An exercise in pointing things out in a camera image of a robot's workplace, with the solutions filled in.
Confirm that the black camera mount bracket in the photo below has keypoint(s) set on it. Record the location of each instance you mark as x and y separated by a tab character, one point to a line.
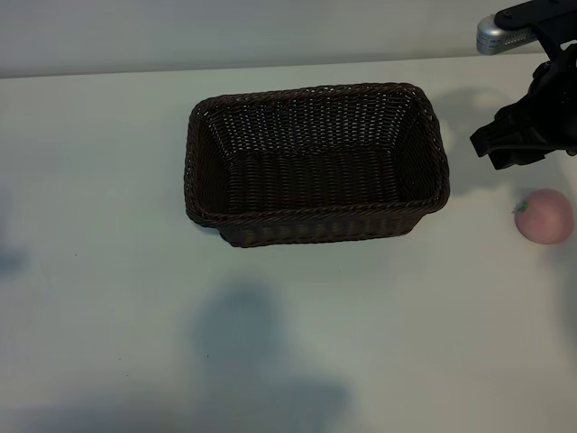
550	15

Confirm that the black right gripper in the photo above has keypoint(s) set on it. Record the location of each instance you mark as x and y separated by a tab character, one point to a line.
556	108

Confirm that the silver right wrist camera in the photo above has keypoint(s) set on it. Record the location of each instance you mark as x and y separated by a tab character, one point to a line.
500	36

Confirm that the dark brown wicker basket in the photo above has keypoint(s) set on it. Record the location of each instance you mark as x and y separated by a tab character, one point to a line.
315	189

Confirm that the pink peach with green stem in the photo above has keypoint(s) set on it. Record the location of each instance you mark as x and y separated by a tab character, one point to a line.
543	218

